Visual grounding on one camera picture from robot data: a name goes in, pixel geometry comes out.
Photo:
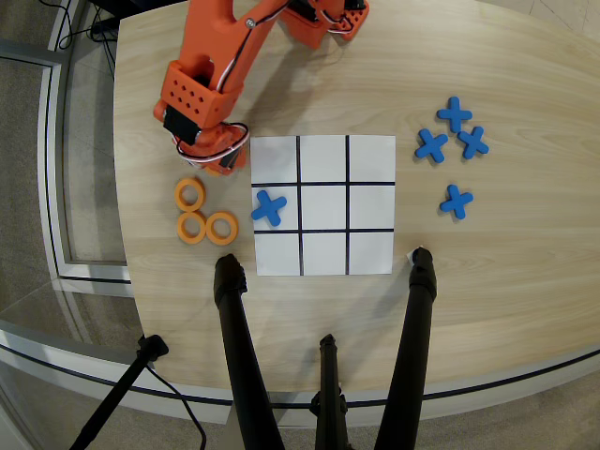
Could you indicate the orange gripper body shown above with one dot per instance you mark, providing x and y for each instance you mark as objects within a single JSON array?
[{"x": 228, "y": 163}]

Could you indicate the thick black tripod leg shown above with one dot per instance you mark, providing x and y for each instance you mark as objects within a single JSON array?
[
  {"x": 239, "y": 351},
  {"x": 412, "y": 351}
]

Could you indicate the small white blue sticker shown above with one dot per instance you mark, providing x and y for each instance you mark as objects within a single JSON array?
[{"x": 410, "y": 257}]

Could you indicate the thin black tripod leg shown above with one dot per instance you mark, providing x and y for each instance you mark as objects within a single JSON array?
[{"x": 330, "y": 398}]

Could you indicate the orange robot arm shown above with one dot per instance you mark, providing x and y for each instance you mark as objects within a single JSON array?
[{"x": 211, "y": 47}]

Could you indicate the slim black stand pole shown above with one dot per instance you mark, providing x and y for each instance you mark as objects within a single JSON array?
[{"x": 117, "y": 398}]

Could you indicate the white tic-tac-toe grid paper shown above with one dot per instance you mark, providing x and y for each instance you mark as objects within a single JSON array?
[{"x": 323, "y": 206}]

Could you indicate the grey metal glass frame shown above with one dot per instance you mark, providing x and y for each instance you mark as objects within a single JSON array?
[{"x": 47, "y": 140}]

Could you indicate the blue foam cross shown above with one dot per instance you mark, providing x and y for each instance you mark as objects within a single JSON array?
[
  {"x": 268, "y": 207},
  {"x": 454, "y": 115},
  {"x": 473, "y": 143},
  {"x": 432, "y": 146},
  {"x": 455, "y": 201}
]

